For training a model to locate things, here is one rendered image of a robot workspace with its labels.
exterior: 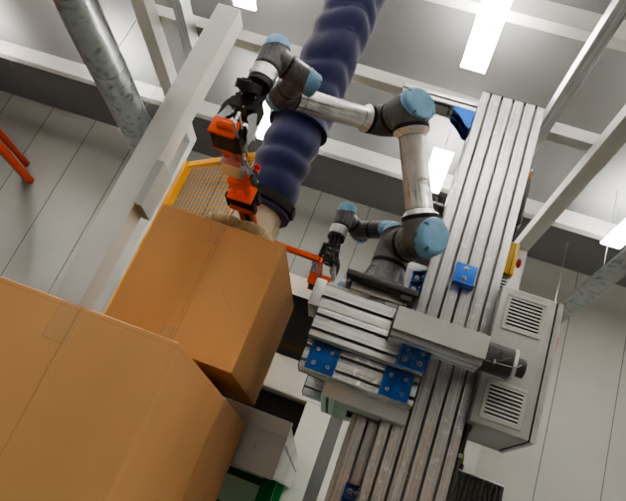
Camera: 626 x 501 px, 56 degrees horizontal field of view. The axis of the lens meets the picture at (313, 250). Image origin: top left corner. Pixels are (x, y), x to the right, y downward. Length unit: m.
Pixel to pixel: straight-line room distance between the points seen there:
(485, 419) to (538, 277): 10.76
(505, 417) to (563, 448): 10.01
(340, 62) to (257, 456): 1.51
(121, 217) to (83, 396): 2.41
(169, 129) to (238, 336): 2.17
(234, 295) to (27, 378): 0.73
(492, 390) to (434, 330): 0.36
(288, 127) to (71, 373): 1.36
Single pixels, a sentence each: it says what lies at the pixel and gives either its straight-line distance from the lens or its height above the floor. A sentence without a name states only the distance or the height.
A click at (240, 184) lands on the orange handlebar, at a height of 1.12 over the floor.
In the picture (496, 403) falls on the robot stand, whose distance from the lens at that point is 1.94.
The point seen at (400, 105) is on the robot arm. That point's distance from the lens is 1.89.
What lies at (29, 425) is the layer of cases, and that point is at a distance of 1.08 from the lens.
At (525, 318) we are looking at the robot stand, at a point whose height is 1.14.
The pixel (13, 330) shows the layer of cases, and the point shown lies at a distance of 1.13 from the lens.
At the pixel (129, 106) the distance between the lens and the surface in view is 10.24.
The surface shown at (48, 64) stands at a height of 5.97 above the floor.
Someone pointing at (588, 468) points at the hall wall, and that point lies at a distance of 12.07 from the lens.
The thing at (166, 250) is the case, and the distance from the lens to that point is 1.76.
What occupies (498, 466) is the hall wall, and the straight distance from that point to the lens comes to 11.53.
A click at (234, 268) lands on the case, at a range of 1.70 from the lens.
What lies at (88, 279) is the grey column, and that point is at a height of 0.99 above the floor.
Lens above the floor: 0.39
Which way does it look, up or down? 22 degrees up
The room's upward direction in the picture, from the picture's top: 22 degrees clockwise
